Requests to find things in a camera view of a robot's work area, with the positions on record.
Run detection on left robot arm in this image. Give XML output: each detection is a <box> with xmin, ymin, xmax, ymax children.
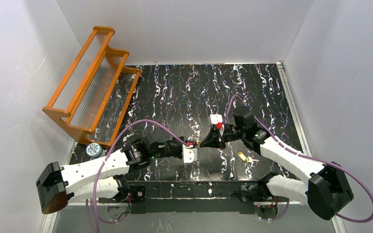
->
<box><xmin>36</xmin><ymin>136</ymin><xmax>196</xmax><ymax>215</ymax></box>

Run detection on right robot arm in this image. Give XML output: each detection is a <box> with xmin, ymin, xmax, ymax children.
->
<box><xmin>200</xmin><ymin>106</ymin><xmax>354</xmax><ymax>220</ymax></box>

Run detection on orange wooden rack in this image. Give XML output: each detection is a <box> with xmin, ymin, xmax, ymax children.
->
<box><xmin>42</xmin><ymin>26</ymin><xmax>141</xmax><ymax>148</ymax></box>

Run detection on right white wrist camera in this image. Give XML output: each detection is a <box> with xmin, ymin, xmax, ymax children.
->
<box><xmin>208</xmin><ymin>114</ymin><xmax>223</xmax><ymax>130</ymax></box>

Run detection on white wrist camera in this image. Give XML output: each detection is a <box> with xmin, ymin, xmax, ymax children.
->
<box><xmin>182</xmin><ymin>142</ymin><xmax>198</xmax><ymax>164</ymax></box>
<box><xmin>208</xmin><ymin>114</ymin><xmax>223</xmax><ymax>130</ymax></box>

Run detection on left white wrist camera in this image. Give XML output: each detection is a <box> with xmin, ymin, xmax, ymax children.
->
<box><xmin>182</xmin><ymin>142</ymin><xmax>198</xmax><ymax>164</ymax></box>

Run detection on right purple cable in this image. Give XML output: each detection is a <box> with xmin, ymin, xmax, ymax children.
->
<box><xmin>221</xmin><ymin>95</ymin><xmax>373</xmax><ymax>223</ymax></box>

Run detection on purple cable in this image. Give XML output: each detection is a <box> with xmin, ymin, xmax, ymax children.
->
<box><xmin>85</xmin><ymin>119</ymin><xmax>192</xmax><ymax>233</ymax></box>
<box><xmin>221</xmin><ymin>95</ymin><xmax>373</xmax><ymax>223</ymax></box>

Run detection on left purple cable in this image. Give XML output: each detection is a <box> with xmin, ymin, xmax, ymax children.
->
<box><xmin>85</xmin><ymin>119</ymin><xmax>192</xmax><ymax>233</ymax></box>

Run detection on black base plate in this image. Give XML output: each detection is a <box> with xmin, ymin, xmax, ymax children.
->
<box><xmin>98</xmin><ymin>181</ymin><xmax>279</xmax><ymax>215</ymax></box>

